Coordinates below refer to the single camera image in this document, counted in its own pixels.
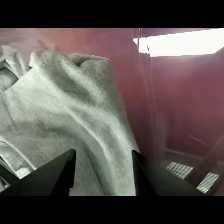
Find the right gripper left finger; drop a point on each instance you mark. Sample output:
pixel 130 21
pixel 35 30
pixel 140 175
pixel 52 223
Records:
pixel 50 178

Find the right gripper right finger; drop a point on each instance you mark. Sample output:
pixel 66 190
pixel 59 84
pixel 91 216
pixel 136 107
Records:
pixel 156 181

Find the grey garment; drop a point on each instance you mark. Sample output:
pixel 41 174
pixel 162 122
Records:
pixel 66 116

